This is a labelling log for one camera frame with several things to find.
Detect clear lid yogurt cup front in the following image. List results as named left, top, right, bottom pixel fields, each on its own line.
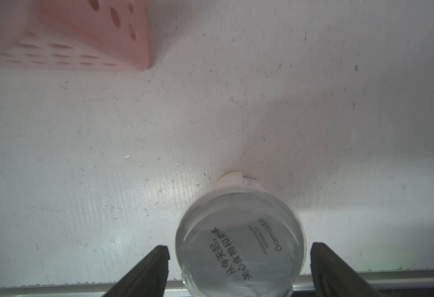
left=175, top=172, right=306, bottom=297

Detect pink plastic basket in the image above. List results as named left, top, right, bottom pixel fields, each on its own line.
left=0, top=0, right=150, bottom=72

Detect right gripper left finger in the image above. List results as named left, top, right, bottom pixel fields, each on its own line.
left=103, top=245, right=170, bottom=297

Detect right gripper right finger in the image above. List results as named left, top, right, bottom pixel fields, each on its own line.
left=310, top=242, right=382, bottom=297

